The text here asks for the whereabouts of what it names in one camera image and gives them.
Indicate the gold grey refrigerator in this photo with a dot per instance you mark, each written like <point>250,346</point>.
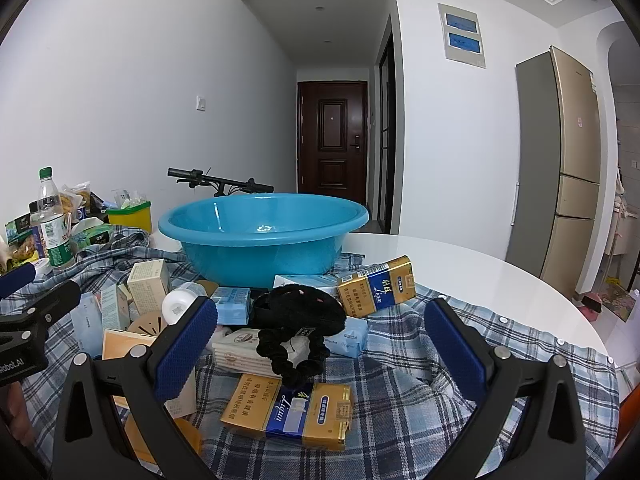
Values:
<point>559,176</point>

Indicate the clear water bottle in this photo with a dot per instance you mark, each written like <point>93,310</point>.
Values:
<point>53,222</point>

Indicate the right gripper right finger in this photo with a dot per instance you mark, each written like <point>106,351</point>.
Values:
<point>549,441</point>

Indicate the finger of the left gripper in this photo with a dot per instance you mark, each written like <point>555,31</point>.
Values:
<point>47,310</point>
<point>16,279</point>

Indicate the white Raison box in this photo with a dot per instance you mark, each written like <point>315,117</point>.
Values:
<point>326,283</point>

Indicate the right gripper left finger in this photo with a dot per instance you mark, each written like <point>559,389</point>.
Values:
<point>90,441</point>

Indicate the person left hand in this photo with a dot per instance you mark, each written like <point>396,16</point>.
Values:
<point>20,425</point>

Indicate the blue plaid cloth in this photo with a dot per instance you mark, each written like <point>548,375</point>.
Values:
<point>407,409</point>

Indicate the blue tissue pack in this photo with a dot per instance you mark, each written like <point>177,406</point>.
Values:
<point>233,305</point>

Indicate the tan round slotted disc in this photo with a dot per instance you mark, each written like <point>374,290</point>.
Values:
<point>149,324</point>

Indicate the yellow green container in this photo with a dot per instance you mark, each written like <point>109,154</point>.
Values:
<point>137,217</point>

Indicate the dark brown entry door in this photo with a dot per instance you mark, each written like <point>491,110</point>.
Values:
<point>332,138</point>

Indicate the snack bags pile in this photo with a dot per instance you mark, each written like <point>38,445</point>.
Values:
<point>81,203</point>

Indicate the green tea box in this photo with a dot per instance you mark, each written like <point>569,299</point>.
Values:
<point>93,235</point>

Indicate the white plastic bottle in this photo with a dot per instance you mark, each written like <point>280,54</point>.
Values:
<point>179,300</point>

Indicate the black bicycle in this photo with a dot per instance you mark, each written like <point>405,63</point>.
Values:
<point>196,178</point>

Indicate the grey wall electrical panel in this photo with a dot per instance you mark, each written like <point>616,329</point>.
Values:
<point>462,38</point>

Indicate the white wall switch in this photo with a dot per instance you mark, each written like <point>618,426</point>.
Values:
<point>200,104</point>

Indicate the white tissue pack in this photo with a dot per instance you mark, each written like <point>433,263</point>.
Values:
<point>238,351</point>

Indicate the light blue wipes pack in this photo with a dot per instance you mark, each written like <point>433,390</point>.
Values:
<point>351,341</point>

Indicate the blue plastic basin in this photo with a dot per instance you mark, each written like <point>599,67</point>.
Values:
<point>247,240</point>

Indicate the gold blue cigarette carton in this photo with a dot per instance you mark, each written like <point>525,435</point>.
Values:
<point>314,416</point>

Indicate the orange top beige box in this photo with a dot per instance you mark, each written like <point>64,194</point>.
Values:
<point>117,344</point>

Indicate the black fuzzy scrunchie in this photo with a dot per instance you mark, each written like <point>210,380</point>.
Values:
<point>291,310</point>

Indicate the tall pale green box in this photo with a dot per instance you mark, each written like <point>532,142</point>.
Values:
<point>114,308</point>

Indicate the beige cosmetic box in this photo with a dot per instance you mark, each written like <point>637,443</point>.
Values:
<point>148,284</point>

